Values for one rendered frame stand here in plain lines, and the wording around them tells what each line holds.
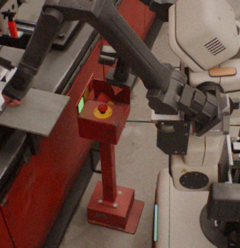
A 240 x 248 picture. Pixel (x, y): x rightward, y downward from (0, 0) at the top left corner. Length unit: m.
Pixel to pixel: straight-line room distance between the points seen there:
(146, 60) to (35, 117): 0.54
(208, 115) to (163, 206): 0.98
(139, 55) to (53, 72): 0.83
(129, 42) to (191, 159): 0.65
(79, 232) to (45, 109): 1.01
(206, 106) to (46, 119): 0.54
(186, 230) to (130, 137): 0.87
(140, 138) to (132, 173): 0.26
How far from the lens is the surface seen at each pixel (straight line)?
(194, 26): 1.25
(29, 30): 2.16
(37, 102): 1.58
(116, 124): 1.78
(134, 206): 2.47
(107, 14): 1.00
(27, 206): 1.83
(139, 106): 2.95
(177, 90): 1.21
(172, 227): 2.10
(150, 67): 1.12
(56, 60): 1.93
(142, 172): 2.61
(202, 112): 1.22
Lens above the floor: 2.08
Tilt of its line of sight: 47 degrees down
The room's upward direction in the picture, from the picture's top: 2 degrees counter-clockwise
